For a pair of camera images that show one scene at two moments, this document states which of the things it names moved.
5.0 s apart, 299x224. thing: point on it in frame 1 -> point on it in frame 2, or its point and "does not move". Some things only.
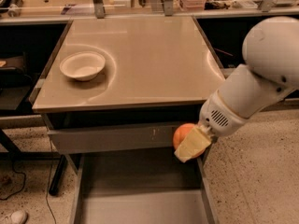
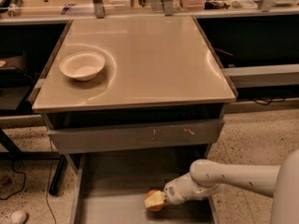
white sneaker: x=19 y=217 does not move
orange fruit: x=180 y=134 -> x=154 y=200
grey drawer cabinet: x=113 y=94 does not move
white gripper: x=221 y=118 -> x=173 y=193
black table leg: x=59 y=175 does not move
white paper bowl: x=83 y=65 does not move
